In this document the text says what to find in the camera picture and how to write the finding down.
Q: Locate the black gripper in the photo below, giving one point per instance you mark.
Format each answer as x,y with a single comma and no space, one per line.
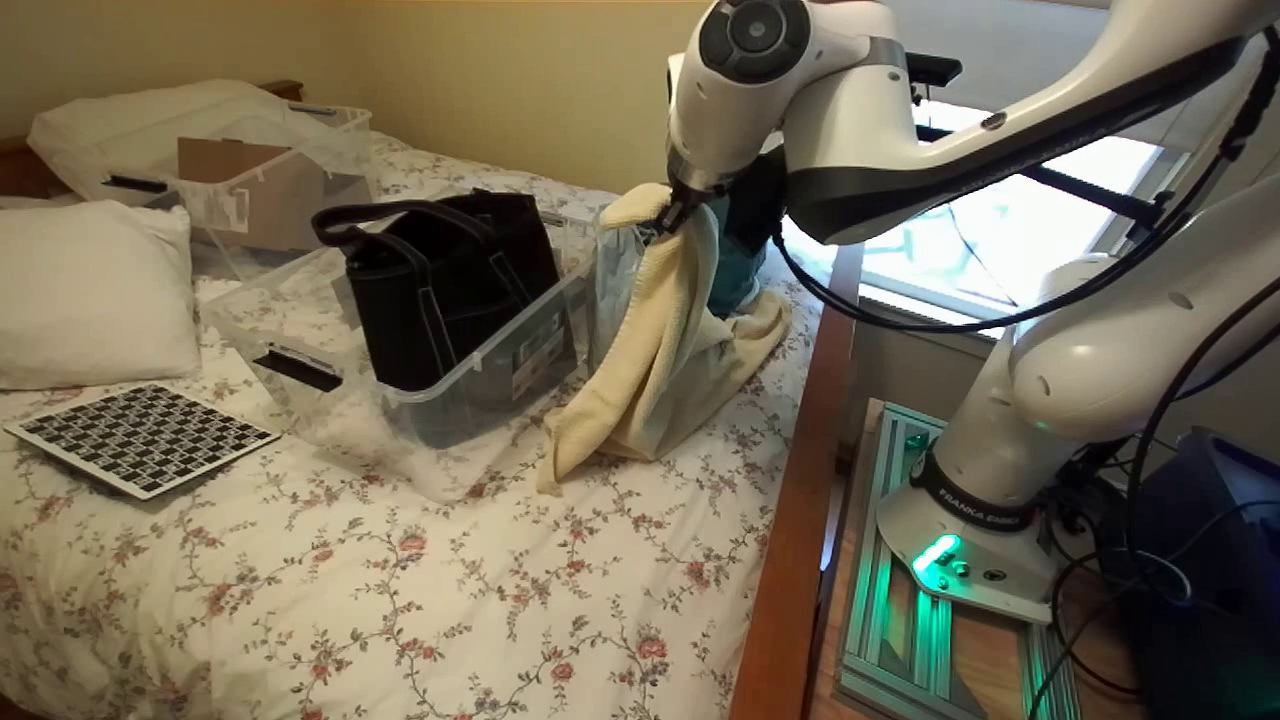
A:
685,200

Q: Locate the cream towel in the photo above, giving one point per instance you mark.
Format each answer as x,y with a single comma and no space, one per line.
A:
643,361

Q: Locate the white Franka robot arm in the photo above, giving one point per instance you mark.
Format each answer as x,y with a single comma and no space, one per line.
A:
1104,361

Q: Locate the wooden bed footboard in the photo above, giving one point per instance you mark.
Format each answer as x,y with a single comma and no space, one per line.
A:
802,533

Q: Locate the floral bed sheet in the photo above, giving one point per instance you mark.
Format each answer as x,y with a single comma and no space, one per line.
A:
335,601

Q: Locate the teal cloth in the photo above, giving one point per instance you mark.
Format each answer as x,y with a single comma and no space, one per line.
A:
742,273

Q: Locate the grey plastic bag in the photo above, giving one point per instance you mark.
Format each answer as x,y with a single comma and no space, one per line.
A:
611,284

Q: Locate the clear plastic storage bin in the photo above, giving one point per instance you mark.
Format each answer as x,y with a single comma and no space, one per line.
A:
506,373

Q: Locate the black handbag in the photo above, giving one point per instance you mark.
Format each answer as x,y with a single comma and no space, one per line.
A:
442,293

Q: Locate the bright bedroom window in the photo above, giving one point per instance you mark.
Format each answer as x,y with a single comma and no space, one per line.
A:
975,254

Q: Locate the brown cardboard box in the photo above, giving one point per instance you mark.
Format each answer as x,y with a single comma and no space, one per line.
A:
275,200

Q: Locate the clear bin holding cardboard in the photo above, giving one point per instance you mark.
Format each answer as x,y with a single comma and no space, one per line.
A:
220,220

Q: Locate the green lit robot platform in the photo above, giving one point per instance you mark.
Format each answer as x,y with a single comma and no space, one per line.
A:
905,642

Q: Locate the white plastic sheet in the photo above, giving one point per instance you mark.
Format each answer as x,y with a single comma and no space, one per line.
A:
133,134

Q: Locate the black dotted calibration board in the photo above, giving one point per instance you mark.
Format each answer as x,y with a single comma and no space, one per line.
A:
140,442

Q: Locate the white pillow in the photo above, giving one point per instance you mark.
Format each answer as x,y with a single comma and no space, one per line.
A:
95,293

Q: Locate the dark blue bag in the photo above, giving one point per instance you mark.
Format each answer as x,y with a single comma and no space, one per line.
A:
1202,601

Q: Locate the wooden headboard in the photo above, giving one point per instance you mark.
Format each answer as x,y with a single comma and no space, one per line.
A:
21,172

